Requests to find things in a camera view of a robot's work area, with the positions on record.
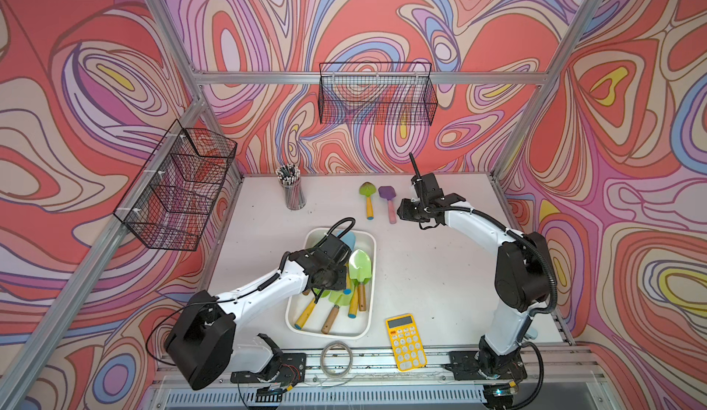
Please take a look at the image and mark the light blue shovel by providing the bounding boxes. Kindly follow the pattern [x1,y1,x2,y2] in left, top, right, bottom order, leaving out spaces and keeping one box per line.
[339,230,357,296]

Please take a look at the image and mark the purple shovel pink handle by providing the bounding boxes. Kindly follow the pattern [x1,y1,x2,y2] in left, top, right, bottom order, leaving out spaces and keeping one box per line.
[379,185,398,224]

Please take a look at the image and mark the green shovel yellow handle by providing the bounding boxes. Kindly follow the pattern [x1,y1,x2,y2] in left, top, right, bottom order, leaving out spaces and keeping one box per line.
[359,182,377,220]

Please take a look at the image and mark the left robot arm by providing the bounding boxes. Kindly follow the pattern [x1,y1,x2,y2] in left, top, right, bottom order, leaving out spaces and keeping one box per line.
[163,234,353,391]

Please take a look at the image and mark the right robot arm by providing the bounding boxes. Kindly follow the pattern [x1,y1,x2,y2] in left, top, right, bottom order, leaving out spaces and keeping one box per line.
[397,174,558,375]

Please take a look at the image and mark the white storage tray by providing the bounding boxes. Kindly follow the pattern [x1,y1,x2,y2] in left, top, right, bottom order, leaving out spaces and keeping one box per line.
[285,229,377,340]

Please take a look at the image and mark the metal pen cup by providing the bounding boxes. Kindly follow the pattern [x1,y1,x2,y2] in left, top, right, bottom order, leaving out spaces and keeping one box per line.
[276,164,306,211]

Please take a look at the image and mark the yellow calculator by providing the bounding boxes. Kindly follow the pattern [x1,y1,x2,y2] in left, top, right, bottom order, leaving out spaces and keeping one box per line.
[385,313,427,372]

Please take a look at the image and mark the green shovel wooden handle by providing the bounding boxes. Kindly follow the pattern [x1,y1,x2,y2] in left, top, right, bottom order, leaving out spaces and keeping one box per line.
[321,291,353,334]

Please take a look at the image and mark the green shovel blue-tip handle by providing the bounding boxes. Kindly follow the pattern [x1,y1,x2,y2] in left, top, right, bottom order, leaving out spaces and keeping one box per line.
[348,250,372,319]

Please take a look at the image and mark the coiled grey cable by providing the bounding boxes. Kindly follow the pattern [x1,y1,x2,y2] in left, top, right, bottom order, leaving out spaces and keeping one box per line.
[319,340,355,379]

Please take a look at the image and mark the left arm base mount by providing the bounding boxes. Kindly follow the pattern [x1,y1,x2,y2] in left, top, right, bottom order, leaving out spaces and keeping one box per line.
[226,333,307,387]

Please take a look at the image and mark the black wire basket back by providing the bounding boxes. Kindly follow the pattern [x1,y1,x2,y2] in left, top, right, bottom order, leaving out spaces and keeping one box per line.
[318,60,438,126]

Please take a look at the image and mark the black wire basket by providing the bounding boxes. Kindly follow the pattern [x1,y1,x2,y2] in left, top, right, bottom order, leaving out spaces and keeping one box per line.
[113,121,238,252]
[318,60,438,126]

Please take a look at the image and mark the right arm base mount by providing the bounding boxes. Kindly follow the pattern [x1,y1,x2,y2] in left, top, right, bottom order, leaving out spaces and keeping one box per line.
[442,349,528,382]

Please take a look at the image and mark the black wire basket left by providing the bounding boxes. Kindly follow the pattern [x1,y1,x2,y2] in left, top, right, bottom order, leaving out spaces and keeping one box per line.
[113,121,238,252]

